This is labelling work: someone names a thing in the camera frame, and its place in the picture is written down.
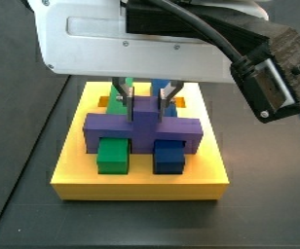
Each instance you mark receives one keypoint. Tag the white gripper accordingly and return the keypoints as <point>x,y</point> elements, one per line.
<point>83,41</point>

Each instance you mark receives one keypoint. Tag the purple cross-shaped block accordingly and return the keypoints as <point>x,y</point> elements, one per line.
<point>143,130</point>

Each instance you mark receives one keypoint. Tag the yellow slotted base board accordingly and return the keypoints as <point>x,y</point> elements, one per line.
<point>77,181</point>

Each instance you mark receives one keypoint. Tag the blue long bar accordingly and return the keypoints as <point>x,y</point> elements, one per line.
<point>167,155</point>

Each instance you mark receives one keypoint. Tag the green long bar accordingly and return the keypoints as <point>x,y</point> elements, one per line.
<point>113,150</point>

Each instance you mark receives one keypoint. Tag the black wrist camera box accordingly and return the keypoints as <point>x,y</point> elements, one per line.
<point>261,47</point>

